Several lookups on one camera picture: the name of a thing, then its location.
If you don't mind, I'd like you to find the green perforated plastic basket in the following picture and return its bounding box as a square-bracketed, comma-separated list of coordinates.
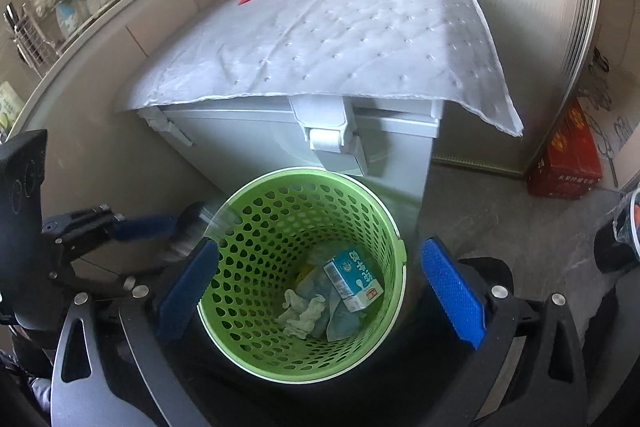
[196, 168, 407, 383]

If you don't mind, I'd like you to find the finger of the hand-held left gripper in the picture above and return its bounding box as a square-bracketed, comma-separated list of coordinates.
[42, 205, 177, 248]
[50, 244, 148, 300]

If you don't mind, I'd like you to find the blue white milk carton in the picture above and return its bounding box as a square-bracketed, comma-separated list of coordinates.
[322, 249, 385, 313]

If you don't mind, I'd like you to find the white storage box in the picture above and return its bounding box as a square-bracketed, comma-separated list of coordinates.
[137, 94, 441, 258]

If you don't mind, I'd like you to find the clear plastic wrapper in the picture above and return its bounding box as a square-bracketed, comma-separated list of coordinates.
[165, 201, 236, 263]

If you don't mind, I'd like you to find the metal dish rack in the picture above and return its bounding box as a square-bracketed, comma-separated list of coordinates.
[5, 0, 136, 72]

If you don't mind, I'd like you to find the white tissue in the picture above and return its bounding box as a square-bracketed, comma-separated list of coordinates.
[277, 289, 328, 339]

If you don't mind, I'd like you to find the blue white wipe packet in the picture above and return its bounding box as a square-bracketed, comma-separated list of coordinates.
[295, 268, 373, 343]

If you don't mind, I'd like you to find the red cardboard box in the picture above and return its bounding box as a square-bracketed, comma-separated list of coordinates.
[526, 99, 603, 200]

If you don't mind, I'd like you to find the green white package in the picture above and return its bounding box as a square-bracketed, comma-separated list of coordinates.
[0, 81, 23, 132]

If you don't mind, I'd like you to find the scribbled cardboard box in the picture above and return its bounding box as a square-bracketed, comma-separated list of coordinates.
[580, 47, 640, 188]

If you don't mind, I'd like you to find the blue white cup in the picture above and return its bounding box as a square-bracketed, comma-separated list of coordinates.
[55, 1, 81, 32]

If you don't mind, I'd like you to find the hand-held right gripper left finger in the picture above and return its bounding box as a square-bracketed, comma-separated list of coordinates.
[50, 238, 219, 427]

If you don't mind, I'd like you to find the grey dimpled pad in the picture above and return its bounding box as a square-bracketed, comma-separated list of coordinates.
[116, 0, 525, 138]

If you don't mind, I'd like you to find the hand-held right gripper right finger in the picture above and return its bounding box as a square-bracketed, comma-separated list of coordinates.
[421, 238, 588, 427]

